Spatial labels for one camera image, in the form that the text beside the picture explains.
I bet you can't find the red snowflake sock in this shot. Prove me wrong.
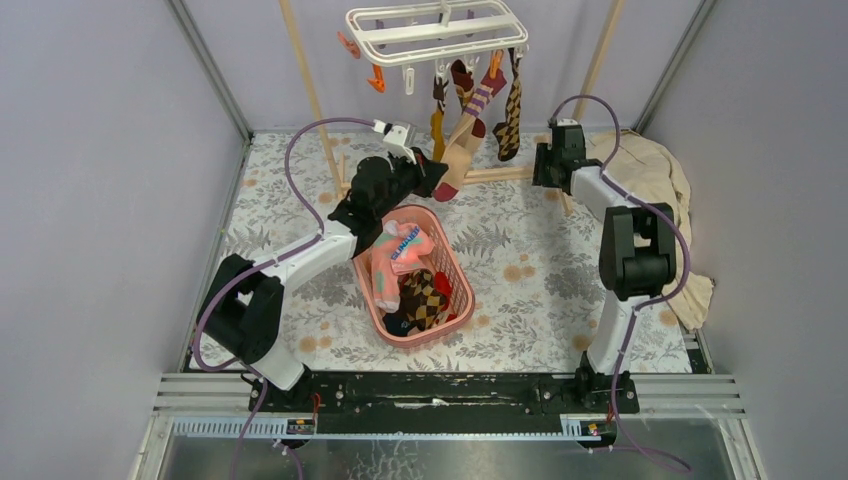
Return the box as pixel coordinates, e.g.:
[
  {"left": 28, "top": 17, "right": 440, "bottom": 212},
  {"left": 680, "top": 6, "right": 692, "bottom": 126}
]
[{"left": 433, "top": 272, "right": 453, "bottom": 298}]

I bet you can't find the mustard yellow sock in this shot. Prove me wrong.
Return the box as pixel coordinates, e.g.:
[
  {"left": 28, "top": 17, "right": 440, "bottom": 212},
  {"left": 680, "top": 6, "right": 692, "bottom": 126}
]
[{"left": 430, "top": 75, "right": 447, "bottom": 162}]

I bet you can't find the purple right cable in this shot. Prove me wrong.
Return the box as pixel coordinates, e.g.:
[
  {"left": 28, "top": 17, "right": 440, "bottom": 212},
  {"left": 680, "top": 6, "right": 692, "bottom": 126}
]
[{"left": 548, "top": 93, "right": 694, "bottom": 477}]

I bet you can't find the white plastic clip hanger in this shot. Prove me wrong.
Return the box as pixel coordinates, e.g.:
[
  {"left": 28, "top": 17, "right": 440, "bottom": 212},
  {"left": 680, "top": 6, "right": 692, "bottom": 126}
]
[{"left": 344, "top": 1, "right": 529, "bottom": 67}]

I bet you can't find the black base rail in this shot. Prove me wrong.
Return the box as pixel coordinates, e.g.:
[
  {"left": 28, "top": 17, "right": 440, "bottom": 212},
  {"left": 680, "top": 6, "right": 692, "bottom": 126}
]
[{"left": 248, "top": 371, "right": 640, "bottom": 434}]

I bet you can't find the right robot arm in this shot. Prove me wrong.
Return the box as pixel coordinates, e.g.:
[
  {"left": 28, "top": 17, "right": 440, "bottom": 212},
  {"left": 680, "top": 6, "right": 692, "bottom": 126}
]
[{"left": 532, "top": 119, "right": 677, "bottom": 412}]

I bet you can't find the floral patterned mat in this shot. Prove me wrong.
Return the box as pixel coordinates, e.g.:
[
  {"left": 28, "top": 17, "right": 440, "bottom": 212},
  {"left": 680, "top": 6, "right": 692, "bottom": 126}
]
[{"left": 188, "top": 131, "right": 694, "bottom": 374}]

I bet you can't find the pink clothes peg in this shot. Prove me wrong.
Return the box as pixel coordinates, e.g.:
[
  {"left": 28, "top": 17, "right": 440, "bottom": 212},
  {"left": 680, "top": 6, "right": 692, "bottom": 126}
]
[{"left": 337, "top": 31, "right": 361, "bottom": 59}]

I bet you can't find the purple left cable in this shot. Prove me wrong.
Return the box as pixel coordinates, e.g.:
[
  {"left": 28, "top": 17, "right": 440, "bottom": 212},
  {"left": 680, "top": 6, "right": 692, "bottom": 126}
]
[{"left": 190, "top": 117, "right": 379, "bottom": 480}]

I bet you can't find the brown argyle sock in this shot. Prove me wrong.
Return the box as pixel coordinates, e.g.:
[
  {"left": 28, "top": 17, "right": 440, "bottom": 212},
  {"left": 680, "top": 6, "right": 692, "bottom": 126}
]
[
  {"left": 399, "top": 269, "right": 455, "bottom": 331},
  {"left": 493, "top": 48, "right": 522, "bottom": 162}
]

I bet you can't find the beige purple striped sock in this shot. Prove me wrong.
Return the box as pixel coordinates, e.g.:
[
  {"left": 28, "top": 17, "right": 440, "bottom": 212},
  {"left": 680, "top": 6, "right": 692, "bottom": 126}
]
[{"left": 432, "top": 60, "right": 506, "bottom": 202}]

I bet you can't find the orange clothes peg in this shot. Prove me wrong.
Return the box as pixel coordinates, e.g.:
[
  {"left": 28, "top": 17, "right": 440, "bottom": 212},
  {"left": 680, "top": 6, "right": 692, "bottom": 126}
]
[{"left": 367, "top": 64, "right": 386, "bottom": 93}]

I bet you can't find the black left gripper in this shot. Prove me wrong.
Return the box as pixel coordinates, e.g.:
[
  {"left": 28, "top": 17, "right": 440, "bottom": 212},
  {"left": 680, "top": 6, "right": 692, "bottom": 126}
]
[{"left": 372, "top": 146, "right": 444, "bottom": 220}]

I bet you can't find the purple cable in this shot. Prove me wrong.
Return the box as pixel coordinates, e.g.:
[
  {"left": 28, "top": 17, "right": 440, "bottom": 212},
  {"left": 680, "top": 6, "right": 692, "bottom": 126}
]
[
  {"left": 190, "top": 117, "right": 379, "bottom": 480},
  {"left": 548, "top": 93, "right": 694, "bottom": 477}
]

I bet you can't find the wooden clothes rack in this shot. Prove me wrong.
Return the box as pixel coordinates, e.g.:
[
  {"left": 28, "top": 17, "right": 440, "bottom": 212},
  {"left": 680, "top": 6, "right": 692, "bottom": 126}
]
[{"left": 278, "top": 0, "right": 627, "bottom": 217}]

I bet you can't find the pink laundry basket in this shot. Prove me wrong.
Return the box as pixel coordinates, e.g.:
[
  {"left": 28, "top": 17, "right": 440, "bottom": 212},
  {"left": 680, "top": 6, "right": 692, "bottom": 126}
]
[{"left": 353, "top": 205, "right": 475, "bottom": 349}]

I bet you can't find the pink green patterned sock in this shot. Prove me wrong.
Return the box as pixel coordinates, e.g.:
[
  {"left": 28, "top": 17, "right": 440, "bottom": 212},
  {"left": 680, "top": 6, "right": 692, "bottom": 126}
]
[{"left": 370, "top": 220, "right": 434, "bottom": 313}]

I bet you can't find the beige cloth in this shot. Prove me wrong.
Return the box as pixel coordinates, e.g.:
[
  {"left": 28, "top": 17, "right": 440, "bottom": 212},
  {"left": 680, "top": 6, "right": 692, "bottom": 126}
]
[{"left": 586, "top": 131, "right": 715, "bottom": 331}]

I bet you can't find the navy sock red cuff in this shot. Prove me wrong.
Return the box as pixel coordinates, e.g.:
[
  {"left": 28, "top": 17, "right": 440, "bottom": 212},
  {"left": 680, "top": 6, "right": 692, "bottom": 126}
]
[{"left": 382, "top": 312, "right": 416, "bottom": 337}]

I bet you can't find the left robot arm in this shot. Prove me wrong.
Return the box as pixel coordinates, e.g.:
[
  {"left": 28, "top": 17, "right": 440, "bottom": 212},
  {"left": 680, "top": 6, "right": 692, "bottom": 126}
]
[{"left": 196, "top": 154, "right": 448, "bottom": 411}]

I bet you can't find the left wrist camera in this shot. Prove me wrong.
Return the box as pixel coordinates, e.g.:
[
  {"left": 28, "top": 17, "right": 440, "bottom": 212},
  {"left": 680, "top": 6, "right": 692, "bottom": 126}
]
[{"left": 372, "top": 119, "right": 417, "bottom": 164}]

